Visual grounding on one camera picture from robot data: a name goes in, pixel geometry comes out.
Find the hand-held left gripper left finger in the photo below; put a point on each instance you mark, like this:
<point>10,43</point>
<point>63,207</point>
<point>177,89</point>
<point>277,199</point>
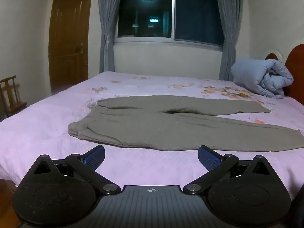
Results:
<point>96,158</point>

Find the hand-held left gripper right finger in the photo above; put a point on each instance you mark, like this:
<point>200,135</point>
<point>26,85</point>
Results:
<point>209,158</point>

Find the grey pants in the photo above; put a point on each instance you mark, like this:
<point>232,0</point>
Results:
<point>142,128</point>

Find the bed with pink floral sheet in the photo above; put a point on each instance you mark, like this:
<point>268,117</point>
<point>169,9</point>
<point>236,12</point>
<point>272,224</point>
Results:
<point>47,128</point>

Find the rolled light blue quilt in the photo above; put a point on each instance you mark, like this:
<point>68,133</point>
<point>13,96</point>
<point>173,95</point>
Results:
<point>258,76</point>

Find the wooden chair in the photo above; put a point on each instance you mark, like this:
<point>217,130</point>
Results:
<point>10,99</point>

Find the brown wooden door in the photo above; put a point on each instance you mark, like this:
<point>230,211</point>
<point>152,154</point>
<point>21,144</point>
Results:
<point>67,33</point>

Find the grey curtain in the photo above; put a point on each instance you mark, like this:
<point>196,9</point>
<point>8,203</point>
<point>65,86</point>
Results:
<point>108,23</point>
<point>229,28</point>

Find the red-brown wooden headboard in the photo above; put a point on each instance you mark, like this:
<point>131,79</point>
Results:
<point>296,59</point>

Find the sliding glass window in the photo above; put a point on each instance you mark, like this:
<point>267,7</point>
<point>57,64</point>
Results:
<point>147,16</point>

